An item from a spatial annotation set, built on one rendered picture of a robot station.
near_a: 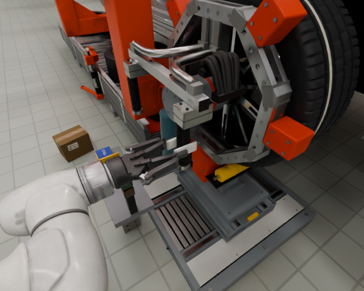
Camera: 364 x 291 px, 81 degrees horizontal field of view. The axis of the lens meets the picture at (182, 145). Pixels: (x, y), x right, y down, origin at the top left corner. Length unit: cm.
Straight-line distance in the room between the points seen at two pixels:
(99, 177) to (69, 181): 6
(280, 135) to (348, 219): 119
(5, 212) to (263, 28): 65
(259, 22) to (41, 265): 62
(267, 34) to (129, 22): 65
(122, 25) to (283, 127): 76
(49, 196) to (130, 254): 91
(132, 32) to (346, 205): 162
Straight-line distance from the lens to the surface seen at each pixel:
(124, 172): 51
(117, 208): 94
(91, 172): 50
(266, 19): 58
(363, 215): 181
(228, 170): 94
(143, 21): 108
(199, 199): 128
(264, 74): 59
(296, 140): 59
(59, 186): 49
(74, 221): 45
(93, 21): 303
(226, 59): 54
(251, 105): 79
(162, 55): 68
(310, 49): 63
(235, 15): 64
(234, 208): 120
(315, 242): 153
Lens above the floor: 122
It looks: 42 degrees down
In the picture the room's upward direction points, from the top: straight up
